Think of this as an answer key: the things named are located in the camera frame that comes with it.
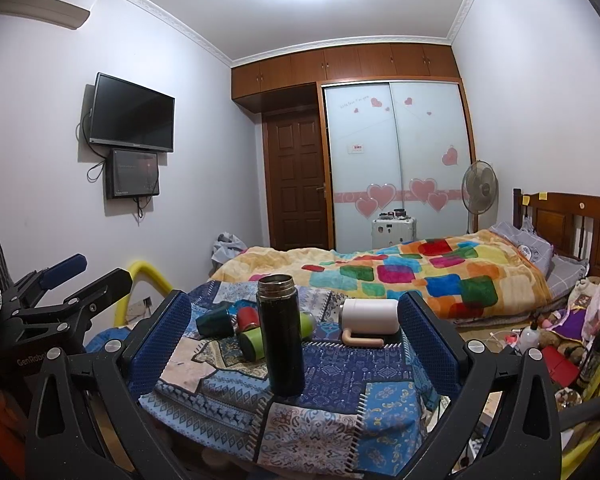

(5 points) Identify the grey checked bed sheet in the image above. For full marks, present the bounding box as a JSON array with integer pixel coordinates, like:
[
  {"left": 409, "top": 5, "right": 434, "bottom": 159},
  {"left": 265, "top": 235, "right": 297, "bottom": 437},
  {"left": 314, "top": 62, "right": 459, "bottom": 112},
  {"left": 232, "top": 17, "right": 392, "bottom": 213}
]
[{"left": 545, "top": 255, "right": 589, "bottom": 302}]

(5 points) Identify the yellow plastic piece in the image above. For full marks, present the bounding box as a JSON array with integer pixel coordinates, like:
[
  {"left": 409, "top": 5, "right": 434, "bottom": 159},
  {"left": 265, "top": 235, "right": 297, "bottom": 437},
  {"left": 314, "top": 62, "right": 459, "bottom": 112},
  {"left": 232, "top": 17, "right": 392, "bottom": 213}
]
[{"left": 560, "top": 435, "right": 600, "bottom": 480}]

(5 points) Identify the grey cloth heap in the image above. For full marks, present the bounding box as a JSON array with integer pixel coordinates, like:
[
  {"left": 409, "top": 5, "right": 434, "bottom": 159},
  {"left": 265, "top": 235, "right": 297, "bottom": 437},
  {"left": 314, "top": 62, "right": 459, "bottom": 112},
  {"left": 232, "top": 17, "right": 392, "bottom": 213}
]
[{"left": 211, "top": 232, "right": 249, "bottom": 274}]

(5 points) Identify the black thermos bottle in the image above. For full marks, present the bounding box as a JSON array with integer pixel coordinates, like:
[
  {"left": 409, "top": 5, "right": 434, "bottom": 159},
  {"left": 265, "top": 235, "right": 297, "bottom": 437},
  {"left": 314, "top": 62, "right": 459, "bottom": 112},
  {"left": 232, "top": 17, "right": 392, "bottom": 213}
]
[{"left": 256, "top": 275, "right": 307, "bottom": 397}]

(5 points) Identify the standing electric fan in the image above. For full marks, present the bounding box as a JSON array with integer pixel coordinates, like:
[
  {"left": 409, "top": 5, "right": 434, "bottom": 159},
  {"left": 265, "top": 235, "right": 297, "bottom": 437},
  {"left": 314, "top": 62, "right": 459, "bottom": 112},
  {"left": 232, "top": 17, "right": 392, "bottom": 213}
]
[{"left": 461, "top": 161, "right": 499, "bottom": 235}]

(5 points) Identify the orange cloth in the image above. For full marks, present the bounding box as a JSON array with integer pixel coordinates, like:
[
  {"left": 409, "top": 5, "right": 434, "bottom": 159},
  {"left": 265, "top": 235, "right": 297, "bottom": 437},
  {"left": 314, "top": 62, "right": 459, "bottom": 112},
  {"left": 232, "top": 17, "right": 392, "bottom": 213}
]
[{"left": 0, "top": 387, "right": 31, "bottom": 480}]

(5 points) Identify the dark wine bottle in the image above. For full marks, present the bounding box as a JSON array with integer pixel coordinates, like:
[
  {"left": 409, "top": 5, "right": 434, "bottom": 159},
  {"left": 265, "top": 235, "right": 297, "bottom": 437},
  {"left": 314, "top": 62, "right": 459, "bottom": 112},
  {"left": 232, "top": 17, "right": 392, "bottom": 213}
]
[{"left": 577, "top": 327, "right": 600, "bottom": 397}]

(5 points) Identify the red cup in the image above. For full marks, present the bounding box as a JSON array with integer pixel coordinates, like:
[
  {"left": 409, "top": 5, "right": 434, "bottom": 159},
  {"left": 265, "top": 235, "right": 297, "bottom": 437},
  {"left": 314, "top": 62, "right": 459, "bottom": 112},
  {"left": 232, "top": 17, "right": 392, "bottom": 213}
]
[{"left": 236, "top": 306, "right": 261, "bottom": 333}]

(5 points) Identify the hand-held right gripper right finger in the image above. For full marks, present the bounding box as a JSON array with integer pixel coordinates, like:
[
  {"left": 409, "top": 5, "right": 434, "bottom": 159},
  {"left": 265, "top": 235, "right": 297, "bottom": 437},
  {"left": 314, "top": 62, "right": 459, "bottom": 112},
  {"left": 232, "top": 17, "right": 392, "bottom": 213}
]
[{"left": 397, "top": 290, "right": 566, "bottom": 480}]

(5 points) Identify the wall-mounted black television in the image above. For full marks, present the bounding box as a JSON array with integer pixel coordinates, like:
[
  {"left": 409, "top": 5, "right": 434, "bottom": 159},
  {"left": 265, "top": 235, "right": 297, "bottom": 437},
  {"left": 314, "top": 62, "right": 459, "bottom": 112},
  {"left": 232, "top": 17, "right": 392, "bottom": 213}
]
[{"left": 89, "top": 72, "right": 176, "bottom": 154}]

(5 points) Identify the red box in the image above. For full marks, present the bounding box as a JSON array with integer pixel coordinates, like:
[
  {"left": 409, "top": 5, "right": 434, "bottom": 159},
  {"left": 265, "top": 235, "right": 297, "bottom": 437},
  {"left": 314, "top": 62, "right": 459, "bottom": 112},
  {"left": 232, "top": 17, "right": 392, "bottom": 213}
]
[{"left": 545, "top": 355, "right": 581, "bottom": 387}]

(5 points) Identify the white air conditioner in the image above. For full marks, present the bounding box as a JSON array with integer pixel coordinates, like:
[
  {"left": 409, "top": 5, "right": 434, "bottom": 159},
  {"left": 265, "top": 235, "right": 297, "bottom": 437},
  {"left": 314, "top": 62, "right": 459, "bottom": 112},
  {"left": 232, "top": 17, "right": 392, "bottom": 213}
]
[{"left": 0, "top": 0, "right": 92, "bottom": 30}]

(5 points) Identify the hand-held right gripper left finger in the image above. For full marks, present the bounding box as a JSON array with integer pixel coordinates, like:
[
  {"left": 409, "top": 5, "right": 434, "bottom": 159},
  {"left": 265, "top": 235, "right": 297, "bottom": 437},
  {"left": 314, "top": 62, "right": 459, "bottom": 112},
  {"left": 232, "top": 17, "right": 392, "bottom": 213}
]
[{"left": 24, "top": 289, "right": 193, "bottom": 480}]

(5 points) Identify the colourful patterned blanket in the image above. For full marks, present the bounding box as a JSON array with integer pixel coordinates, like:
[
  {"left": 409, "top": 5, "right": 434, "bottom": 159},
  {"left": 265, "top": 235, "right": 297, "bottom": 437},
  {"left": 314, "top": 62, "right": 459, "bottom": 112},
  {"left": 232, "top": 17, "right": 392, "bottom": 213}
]
[{"left": 210, "top": 234, "right": 553, "bottom": 324}]

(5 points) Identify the dark green cup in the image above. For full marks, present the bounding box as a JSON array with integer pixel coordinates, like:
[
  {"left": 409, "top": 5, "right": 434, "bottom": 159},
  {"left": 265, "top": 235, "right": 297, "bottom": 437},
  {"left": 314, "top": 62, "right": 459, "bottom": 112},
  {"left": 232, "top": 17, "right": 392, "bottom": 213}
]
[{"left": 196, "top": 305, "right": 237, "bottom": 339}]

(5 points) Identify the brown wooden door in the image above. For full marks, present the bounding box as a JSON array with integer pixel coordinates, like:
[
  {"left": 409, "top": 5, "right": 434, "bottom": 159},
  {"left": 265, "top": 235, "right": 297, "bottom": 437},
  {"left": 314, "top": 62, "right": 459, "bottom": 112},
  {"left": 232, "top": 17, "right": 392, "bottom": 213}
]
[{"left": 262, "top": 110, "right": 329, "bottom": 251}]

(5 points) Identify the wooden wardrobe with heart stickers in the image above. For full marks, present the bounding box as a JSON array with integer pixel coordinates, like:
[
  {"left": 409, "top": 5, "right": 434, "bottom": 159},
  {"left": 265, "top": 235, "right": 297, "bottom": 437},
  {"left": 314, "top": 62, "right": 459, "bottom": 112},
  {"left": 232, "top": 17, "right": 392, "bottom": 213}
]
[{"left": 231, "top": 42, "right": 477, "bottom": 252}]

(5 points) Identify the blue patchwork tablecloth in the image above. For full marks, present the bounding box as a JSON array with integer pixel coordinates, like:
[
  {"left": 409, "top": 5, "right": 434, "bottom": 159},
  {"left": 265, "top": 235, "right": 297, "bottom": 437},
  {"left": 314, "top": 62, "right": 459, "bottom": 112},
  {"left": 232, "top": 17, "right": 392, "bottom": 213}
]
[{"left": 140, "top": 280, "right": 442, "bottom": 479}]

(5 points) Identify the yellow foam tube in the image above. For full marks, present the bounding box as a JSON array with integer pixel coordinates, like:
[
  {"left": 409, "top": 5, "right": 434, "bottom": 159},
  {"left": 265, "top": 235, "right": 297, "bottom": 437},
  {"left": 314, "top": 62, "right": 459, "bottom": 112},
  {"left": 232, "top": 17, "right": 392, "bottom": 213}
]
[{"left": 115, "top": 260, "right": 174, "bottom": 328}]

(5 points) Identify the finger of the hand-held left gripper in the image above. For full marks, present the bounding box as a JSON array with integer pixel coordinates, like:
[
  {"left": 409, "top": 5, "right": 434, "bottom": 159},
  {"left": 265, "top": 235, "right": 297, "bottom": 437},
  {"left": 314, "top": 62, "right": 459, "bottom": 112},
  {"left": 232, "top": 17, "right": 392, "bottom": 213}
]
[
  {"left": 11, "top": 267, "right": 133, "bottom": 343},
  {"left": 10, "top": 254, "right": 88, "bottom": 311}
]

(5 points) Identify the wall socket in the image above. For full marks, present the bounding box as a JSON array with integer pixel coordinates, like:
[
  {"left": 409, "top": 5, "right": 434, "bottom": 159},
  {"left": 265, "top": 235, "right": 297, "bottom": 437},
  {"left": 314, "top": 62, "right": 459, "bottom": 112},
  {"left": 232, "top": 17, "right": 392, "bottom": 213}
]
[{"left": 127, "top": 297, "right": 154, "bottom": 319}]

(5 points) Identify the black television cable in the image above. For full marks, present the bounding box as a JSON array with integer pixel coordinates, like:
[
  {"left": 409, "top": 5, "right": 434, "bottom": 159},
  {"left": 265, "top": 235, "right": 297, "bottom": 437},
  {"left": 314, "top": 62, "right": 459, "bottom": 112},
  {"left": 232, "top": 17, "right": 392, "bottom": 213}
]
[{"left": 75, "top": 95, "right": 107, "bottom": 184}]

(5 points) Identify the white cup with beige handle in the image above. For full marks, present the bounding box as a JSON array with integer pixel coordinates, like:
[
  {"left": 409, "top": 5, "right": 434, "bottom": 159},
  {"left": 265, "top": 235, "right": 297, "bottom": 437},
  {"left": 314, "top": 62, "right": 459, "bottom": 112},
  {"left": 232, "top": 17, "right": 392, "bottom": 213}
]
[{"left": 338, "top": 298, "right": 402, "bottom": 347}]

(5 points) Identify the white plastic bottle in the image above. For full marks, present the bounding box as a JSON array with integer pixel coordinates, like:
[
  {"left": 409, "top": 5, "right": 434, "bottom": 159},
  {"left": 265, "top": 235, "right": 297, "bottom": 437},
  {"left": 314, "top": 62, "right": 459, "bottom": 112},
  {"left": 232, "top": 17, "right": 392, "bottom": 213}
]
[{"left": 517, "top": 322, "right": 544, "bottom": 356}]

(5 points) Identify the grey pillow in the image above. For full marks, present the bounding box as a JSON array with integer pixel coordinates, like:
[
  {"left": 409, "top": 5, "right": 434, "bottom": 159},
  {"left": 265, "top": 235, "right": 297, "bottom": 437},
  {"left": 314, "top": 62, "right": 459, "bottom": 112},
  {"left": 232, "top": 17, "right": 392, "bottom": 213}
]
[{"left": 490, "top": 221, "right": 554, "bottom": 276}]

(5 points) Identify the wooden bed headboard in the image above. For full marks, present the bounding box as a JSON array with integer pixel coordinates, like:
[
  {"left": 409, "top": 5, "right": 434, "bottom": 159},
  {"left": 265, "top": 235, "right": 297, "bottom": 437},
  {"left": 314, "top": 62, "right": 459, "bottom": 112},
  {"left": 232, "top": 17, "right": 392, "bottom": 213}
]
[{"left": 512, "top": 188, "right": 600, "bottom": 281}]

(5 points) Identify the small black wall monitor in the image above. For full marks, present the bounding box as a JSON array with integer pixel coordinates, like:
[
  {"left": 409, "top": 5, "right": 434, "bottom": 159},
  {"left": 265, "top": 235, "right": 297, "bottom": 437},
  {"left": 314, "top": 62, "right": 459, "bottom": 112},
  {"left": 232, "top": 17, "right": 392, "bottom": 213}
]
[{"left": 106, "top": 148, "right": 161, "bottom": 200}]

